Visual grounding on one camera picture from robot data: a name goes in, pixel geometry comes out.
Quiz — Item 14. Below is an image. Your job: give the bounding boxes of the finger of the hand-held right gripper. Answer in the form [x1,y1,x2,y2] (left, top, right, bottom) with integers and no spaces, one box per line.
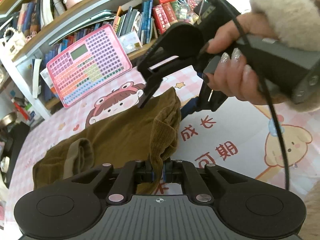
[179,71,227,121]
[137,42,181,109]

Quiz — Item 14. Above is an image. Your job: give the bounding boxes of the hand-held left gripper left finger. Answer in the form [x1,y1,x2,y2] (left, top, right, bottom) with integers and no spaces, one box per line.
[70,159,155,204]

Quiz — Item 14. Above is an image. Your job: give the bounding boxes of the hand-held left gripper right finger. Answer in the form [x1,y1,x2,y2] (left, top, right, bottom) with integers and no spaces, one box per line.
[162,159,250,204]

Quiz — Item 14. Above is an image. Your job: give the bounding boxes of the olive brown corduroy pants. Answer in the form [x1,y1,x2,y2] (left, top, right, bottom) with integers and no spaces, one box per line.
[32,88,182,196]

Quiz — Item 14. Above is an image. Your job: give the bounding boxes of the person's right hand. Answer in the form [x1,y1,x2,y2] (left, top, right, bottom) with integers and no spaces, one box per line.
[202,12,288,106]

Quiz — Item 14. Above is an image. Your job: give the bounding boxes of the small white box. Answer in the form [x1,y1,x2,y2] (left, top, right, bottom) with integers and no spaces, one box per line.
[118,31,143,55]

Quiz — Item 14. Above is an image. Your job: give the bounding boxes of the row of thin leaning books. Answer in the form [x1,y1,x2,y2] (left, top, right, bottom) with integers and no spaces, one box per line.
[112,0,159,46]

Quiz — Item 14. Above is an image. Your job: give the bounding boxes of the pink toy learning tablet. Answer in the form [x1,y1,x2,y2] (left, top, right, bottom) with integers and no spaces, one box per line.
[46,24,133,109]

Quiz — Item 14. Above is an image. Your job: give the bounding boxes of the colourful acrylic ornament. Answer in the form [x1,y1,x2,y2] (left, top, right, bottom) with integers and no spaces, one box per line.
[172,0,201,23]

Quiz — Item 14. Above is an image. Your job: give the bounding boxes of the row of dark blue books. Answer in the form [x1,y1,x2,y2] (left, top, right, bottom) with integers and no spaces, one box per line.
[32,22,105,101]

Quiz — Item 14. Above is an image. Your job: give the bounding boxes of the orange and white box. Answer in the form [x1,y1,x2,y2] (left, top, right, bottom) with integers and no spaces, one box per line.
[40,69,61,100]

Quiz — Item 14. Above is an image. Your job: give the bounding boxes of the thick white book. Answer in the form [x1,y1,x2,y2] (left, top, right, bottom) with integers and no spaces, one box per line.
[32,58,42,98]

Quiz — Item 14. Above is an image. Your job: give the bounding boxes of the row of upright shelf books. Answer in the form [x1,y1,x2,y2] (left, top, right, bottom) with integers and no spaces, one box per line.
[12,0,55,37]

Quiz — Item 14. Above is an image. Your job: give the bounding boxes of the brass bowl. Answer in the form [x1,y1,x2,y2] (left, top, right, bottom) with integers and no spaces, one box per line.
[0,114,17,128]

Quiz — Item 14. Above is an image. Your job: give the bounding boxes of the person's beige fuzzy jacket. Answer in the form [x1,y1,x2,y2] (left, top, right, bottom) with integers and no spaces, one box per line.
[299,187,320,240]

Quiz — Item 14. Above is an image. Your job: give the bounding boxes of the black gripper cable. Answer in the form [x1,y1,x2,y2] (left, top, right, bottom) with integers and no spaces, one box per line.
[220,0,292,191]

